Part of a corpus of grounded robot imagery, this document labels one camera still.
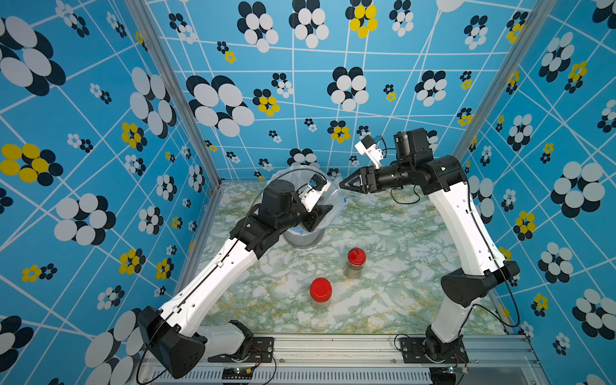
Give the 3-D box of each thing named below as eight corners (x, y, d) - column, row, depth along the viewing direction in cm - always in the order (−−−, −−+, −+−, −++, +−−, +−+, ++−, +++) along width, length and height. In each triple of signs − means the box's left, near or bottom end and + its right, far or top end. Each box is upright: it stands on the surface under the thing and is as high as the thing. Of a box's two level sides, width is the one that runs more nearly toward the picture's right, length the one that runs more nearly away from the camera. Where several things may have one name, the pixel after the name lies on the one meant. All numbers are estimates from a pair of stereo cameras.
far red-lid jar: (346, 280, 90) (350, 264, 80) (345, 265, 94) (348, 248, 84) (361, 279, 90) (367, 264, 80) (359, 265, 94) (364, 248, 84)
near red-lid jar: (310, 311, 83) (309, 299, 73) (310, 291, 87) (310, 277, 78) (330, 311, 83) (332, 299, 73) (330, 291, 87) (331, 277, 78)
